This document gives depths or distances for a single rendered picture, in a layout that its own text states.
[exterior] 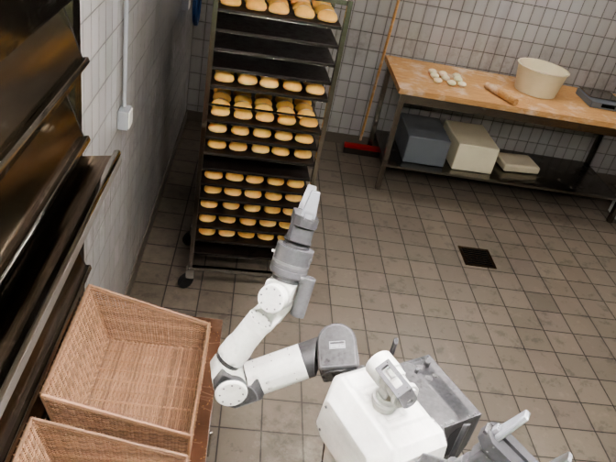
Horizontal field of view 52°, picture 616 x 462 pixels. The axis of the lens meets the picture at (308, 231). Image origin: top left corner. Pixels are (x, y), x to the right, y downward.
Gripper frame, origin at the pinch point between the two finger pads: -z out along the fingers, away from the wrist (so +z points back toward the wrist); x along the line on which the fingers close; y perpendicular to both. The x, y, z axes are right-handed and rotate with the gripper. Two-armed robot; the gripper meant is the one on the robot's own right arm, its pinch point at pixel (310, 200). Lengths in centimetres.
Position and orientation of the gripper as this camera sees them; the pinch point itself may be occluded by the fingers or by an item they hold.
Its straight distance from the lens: 142.8
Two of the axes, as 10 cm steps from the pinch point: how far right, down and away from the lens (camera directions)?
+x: 0.7, 1.9, -9.8
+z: -3.0, 9.4, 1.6
